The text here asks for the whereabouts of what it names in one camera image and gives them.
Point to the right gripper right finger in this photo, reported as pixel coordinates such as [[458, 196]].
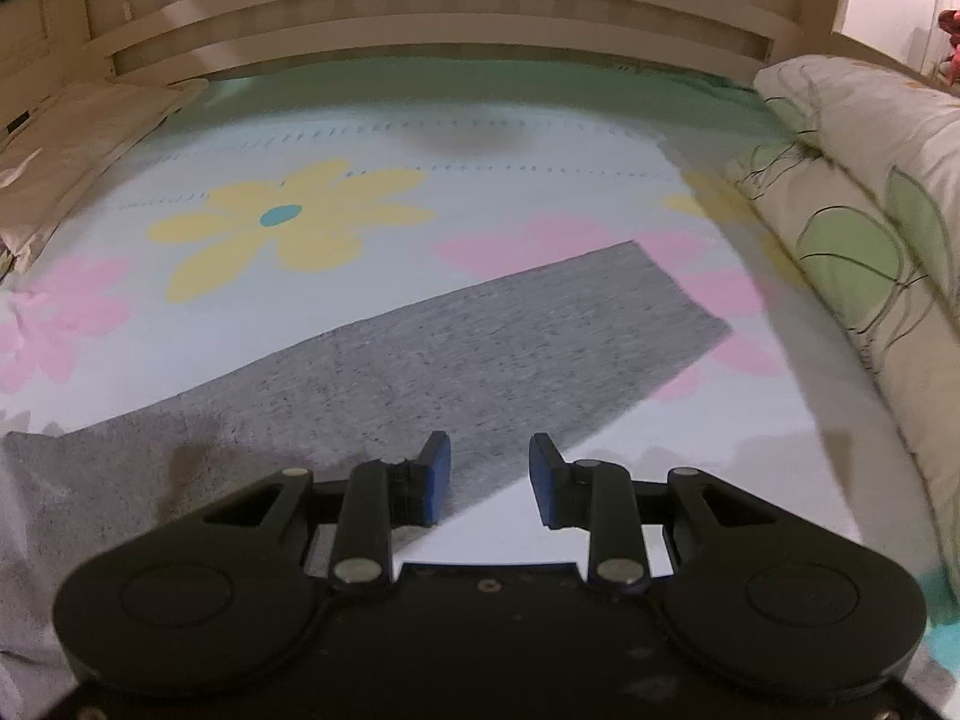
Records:
[[597, 497]]

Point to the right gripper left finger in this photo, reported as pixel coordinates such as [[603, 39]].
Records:
[[380, 498]]

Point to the grey speckled pants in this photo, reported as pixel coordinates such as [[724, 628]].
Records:
[[563, 349]]

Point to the floral bed sheet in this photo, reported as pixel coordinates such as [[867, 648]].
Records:
[[277, 208]]

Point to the beige pillow far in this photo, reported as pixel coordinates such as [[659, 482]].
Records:
[[50, 162]]

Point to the wooden bed headboard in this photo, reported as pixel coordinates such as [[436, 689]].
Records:
[[447, 29]]

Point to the red patterned clothes pile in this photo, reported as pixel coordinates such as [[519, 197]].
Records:
[[949, 22]]

